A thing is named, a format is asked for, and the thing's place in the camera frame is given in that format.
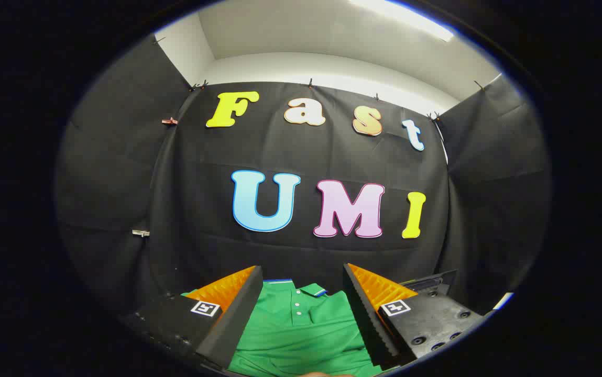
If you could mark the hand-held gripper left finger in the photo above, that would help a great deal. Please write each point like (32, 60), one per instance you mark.
(238, 314)

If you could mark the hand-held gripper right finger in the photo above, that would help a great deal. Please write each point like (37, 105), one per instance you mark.
(363, 314)

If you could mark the green polo shirt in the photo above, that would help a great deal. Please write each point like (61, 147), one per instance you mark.
(300, 335)

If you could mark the dark washing machine lid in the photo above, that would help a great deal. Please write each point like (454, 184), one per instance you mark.
(434, 281)

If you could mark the white clothes peg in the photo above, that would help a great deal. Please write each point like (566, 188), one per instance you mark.
(141, 233)

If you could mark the pink clothes peg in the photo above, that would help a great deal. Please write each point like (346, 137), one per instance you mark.
(170, 121)

